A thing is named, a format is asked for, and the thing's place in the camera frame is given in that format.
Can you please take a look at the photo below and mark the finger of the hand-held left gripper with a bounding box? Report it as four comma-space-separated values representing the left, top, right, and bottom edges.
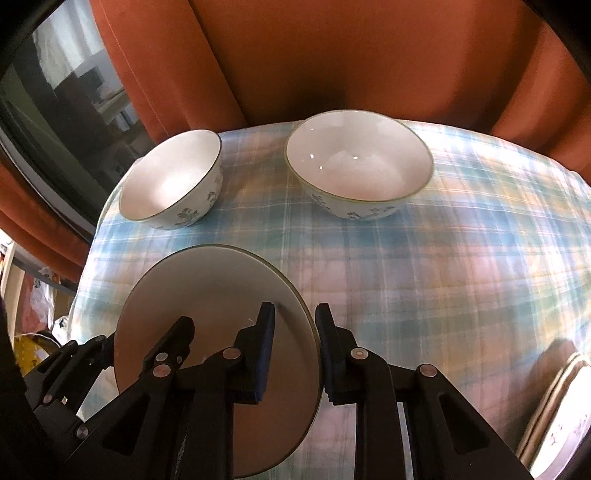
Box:
142, 316, 195, 371
34, 335, 116, 408

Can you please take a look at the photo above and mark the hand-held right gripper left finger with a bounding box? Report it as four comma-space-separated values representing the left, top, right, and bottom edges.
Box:
60, 301, 277, 480

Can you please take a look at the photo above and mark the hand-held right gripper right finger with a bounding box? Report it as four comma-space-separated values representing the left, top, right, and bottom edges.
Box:
315, 303, 534, 480

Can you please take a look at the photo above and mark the white bowl blue floral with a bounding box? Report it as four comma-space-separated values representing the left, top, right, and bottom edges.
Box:
112, 244, 322, 479
119, 130, 224, 230
284, 109, 434, 221

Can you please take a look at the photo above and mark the large yellow floral plate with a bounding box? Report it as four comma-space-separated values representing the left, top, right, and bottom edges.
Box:
516, 352, 591, 467

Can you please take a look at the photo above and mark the medium yellow floral plate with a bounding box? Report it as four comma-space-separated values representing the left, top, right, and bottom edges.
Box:
524, 360, 591, 476

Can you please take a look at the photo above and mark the small pink floral plate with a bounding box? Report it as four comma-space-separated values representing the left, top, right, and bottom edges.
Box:
533, 392, 591, 480

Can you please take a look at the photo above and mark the white plastic bag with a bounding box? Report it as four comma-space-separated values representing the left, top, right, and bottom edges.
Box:
50, 314, 75, 344

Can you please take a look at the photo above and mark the clear plastic bag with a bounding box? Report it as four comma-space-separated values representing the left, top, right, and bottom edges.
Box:
28, 265, 60, 330

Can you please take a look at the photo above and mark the blue plaid tablecloth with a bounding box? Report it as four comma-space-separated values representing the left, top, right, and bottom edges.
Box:
74, 119, 591, 480

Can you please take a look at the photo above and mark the narrow orange curtain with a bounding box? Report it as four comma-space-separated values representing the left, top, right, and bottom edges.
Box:
0, 161, 98, 282

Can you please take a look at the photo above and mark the dark glass window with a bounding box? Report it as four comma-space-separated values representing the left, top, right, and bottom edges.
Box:
0, 0, 155, 245

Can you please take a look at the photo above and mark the wide orange curtain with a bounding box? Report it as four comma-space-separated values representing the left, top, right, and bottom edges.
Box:
88, 0, 591, 185

